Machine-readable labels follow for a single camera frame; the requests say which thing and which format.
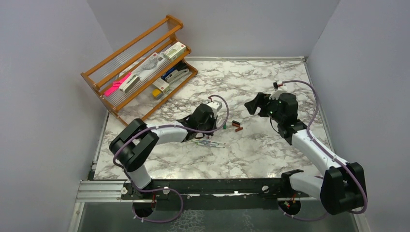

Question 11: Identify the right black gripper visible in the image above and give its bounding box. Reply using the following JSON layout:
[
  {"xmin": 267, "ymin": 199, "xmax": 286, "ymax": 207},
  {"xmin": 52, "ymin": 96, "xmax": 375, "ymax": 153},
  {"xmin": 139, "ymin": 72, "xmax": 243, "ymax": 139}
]
[{"xmin": 245, "ymin": 92, "xmax": 284, "ymax": 123}]

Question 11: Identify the white pen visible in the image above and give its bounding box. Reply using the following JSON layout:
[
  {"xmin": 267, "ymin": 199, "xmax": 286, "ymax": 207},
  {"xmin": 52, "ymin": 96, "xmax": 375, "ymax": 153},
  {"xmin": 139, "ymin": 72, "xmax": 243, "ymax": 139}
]
[
  {"xmin": 196, "ymin": 143, "xmax": 225, "ymax": 148},
  {"xmin": 197, "ymin": 139, "xmax": 226, "ymax": 145}
]

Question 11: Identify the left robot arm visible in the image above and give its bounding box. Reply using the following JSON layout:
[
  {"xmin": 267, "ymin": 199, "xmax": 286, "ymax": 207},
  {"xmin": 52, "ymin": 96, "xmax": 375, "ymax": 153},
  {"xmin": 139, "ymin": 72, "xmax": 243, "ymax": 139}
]
[{"xmin": 109, "ymin": 101, "xmax": 222, "ymax": 199}]

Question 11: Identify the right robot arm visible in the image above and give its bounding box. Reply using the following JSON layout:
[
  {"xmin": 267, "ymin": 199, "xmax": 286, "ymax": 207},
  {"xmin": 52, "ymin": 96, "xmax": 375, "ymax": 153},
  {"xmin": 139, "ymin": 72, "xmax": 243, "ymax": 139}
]
[{"xmin": 244, "ymin": 92, "xmax": 367, "ymax": 215}]

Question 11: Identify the small white red box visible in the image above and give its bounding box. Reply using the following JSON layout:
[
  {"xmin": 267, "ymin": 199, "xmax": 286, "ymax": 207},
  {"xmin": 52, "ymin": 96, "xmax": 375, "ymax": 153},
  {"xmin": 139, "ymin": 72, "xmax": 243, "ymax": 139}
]
[{"xmin": 152, "ymin": 78, "xmax": 170, "ymax": 94}]

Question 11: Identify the yellow sticky note block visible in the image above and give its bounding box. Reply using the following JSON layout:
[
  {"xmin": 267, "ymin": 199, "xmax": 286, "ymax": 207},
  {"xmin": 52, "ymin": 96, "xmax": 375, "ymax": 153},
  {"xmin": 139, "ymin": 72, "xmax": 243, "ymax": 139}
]
[{"xmin": 151, "ymin": 89, "xmax": 163, "ymax": 99}]

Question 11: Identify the blue black stapler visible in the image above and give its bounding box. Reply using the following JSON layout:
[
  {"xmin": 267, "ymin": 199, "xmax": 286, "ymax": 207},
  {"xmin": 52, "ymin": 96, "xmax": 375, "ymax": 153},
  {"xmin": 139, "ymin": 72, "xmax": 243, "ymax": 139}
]
[{"xmin": 161, "ymin": 61, "xmax": 189, "ymax": 84}]

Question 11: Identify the long white package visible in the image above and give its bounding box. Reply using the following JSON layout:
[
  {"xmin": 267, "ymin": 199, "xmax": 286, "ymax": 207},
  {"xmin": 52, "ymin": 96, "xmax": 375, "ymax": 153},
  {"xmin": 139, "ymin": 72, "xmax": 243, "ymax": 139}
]
[{"xmin": 131, "ymin": 52, "xmax": 169, "ymax": 80}]

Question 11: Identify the white green box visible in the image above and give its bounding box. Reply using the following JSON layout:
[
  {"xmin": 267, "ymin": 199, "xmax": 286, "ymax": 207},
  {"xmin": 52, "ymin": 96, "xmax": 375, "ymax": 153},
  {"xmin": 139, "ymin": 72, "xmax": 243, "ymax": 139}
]
[{"xmin": 163, "ymin": 42, "xmax": 187, "ymax": 62}]

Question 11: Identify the wooden shelf rack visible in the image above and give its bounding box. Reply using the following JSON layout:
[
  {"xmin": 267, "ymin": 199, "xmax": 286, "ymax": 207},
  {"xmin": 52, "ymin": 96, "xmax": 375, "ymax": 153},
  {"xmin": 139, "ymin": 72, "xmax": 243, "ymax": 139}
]
[{"xmin": 81, "ymin": 15, "xmax": 198, "ymax": 126}]

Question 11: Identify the white black box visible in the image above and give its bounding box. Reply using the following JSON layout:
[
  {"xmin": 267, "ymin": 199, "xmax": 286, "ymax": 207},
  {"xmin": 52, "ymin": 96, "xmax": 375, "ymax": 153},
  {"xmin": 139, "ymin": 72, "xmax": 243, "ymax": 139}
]
[{"xmin": 119, "ymin": 73, "xmax": 140, "ymax": 94}]

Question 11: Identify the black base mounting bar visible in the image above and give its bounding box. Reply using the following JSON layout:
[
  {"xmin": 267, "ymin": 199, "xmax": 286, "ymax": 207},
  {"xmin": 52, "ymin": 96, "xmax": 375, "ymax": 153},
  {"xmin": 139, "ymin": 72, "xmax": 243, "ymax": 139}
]
[{"xmin": 120, "ymin": 178, "xmax": 310, "ymax": 201}]

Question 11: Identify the pink highlighter pack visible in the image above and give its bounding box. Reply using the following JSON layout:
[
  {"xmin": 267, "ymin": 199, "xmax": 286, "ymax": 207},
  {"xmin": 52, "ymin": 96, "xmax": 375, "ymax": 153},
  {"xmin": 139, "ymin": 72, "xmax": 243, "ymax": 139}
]
[{"xmin": 104, "ymin": 72, "xmax": 132, "ymax": 96}]

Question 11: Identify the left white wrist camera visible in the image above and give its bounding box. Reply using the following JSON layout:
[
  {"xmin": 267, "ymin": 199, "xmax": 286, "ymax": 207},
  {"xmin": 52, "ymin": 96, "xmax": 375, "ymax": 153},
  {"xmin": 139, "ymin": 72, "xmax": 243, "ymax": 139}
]
[{"xmin": 207, "ymin": 101, "xmax": 223, "ymax": 115}]

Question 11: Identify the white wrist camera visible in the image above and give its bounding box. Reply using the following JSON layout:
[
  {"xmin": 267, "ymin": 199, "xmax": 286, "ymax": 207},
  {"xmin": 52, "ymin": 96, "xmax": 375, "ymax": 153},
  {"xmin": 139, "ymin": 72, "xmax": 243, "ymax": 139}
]
[
  {"xmin": 269, "ymin": 81, "xmax": 288, "ymax": 100},
  {"xmin": 207, "ymin": 101, "xmax": 223, "ymax": 115}
]

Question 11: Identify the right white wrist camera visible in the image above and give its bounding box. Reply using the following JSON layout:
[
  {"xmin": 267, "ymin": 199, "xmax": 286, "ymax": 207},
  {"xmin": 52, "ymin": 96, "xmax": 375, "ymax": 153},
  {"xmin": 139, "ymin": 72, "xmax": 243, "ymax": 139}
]
[{"xmin": 269, "ymin": 81, "xmax": 288, "ymax": 100}]

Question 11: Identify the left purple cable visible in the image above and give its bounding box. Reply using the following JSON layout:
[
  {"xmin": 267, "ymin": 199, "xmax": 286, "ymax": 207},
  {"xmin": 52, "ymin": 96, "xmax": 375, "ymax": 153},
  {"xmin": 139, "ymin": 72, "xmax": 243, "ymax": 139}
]
[{"xmin": 113, "ymin": 94, "xmax": 230, "ymax": 224}]

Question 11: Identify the purple cable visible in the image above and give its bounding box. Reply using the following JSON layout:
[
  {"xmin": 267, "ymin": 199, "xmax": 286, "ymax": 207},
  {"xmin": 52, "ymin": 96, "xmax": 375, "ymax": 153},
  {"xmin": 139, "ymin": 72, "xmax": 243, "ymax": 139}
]
[
  {"xmin": 113, "ymin": 94, "xmax": 230, "ymax": 224},
  {"xmin": 278, "ymin": 80, "xmax": 368, "ymax": 222}
]

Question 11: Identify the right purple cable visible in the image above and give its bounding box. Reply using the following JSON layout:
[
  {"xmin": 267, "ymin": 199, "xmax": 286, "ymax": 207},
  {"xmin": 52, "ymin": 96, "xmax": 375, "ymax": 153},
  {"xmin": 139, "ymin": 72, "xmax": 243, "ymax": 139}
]
[{"xmin": 278, "ymin": 80, "xmax": 368, "ymax": 222}]

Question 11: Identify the aluminium frame rail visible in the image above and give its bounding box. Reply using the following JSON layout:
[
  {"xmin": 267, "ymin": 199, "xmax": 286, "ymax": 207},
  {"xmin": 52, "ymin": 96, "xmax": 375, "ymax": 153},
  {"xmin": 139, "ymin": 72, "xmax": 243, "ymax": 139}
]
[{"xmin": 75, "ymin": 180, "xmax": 126, "ymax": 203}]

